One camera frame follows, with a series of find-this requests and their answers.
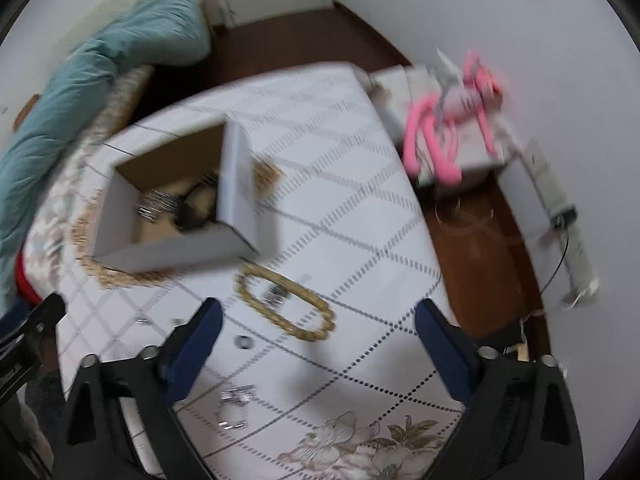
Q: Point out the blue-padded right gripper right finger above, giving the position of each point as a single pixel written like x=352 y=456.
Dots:
x=518 y=420

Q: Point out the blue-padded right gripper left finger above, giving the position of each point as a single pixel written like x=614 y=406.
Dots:
x=94 y=441

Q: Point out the white cardboard box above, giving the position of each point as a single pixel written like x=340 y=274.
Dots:
x=134 y=232

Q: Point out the black wristband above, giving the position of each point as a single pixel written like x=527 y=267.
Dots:
x=196 y=207

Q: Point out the red blanket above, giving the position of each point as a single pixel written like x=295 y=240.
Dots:
x=23 y=286

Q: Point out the checkered bed mattress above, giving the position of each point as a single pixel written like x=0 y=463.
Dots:
x=57 y=199

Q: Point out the white power strip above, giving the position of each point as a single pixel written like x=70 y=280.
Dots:
x=574 y=259

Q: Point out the white charger plug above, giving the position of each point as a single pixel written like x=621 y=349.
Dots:
x=583 y=295

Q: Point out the black plug adapter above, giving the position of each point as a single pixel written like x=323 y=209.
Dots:
x=564 y=219

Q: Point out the white patterned tablecloth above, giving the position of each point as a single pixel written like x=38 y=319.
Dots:
x=367 y=402

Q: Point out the brown plush toy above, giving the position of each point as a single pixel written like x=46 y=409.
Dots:
x=26 y=109

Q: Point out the white side box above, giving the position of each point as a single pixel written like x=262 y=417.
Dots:
x=393 y=91

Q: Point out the pink panther plush toy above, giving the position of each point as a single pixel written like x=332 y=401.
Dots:
x=436 y=116

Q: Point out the teal blue duvet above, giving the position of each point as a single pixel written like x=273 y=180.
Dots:
x=165 y=32

